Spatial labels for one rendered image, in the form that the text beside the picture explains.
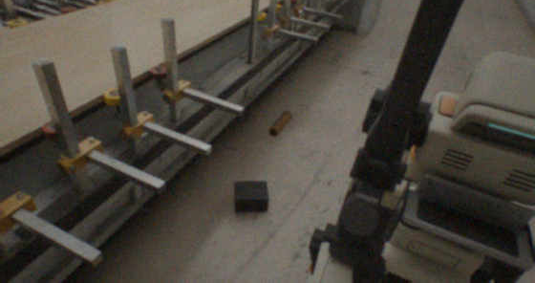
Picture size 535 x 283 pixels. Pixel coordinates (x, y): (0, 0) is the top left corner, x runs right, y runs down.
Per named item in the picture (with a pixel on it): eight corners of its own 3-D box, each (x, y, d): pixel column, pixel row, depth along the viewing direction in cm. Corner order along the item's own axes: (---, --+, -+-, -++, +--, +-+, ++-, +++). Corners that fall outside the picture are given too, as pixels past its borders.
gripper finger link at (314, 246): (334, 293, 63) (350, 250, 61) (298, 278, 65) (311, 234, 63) (338, 274, 69) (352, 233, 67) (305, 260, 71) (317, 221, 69)
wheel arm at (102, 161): (166, 189, 105) (165, 180, 102) (159, 197, 102) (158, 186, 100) (64, 143, 118) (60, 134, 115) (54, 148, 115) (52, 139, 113)
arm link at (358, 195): (407, 162, 61) (359, 144, 63) (411, 177, 50) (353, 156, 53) (384, 220, 63) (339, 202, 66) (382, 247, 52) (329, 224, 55)
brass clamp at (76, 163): (105, 153, 116) (102, 141, 113) (71, 178, 106) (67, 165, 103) (92, 147, 117) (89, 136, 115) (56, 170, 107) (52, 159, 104)
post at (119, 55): (144, 157, 138) (126, 45, 110) (138, 162, 136) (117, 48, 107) (138, 154, 139) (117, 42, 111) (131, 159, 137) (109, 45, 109)
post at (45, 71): (92, 187, 117) (52, 58, 89) (83, 194, 114) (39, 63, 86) (84, 185, 118) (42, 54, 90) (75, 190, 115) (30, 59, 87)
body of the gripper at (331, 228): (375, 266, 60) (389, 228, 59) (320, 244, 63) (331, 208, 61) (374, 249, 66) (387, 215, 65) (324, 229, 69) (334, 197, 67)
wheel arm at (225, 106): (244, 115, 142) (244, 106, 140) (239, 119, 140) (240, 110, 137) (160, 85, 155) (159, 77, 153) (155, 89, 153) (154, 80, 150)
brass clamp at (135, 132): (156, 125, 136) (154, 115, 133) (131, 142, 126) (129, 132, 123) (143, 120, 138) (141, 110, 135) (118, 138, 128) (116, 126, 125)
